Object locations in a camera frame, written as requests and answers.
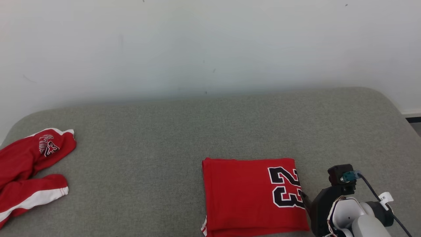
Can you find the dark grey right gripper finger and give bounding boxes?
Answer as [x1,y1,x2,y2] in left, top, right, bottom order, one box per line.
[301,192,312,215]

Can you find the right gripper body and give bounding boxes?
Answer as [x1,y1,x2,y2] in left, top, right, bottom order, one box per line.
[310,185,356,237]

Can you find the red basketball jersey number 23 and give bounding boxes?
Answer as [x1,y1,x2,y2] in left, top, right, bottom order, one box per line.
[201,157,310,237]

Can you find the red shorts with white stripe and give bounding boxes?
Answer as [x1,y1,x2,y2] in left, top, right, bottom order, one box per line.
[0,128,77,229]

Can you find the white cable tag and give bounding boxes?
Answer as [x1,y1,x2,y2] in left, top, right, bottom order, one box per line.
[378,192,394,211]

